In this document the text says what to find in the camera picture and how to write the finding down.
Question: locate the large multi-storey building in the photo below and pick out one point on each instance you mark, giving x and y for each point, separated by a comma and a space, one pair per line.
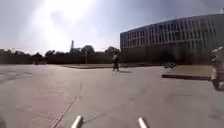
173, 35

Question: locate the robot's own part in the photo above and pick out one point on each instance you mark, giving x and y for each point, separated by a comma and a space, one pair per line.
142, 122
77, 122

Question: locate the tall pale chimney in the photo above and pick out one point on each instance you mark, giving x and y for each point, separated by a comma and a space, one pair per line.
72, 45

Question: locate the person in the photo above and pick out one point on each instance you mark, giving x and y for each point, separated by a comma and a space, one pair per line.
115, 62

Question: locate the white vehicle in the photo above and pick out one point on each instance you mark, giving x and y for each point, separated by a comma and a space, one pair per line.
218, 68

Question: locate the grass patch with kerb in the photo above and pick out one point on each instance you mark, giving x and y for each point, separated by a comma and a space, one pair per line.
190, 71

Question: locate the raised grass island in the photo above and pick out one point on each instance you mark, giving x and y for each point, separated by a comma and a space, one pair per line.
96, 66

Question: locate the row of trees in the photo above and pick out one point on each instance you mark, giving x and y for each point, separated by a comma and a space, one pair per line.
60, 56

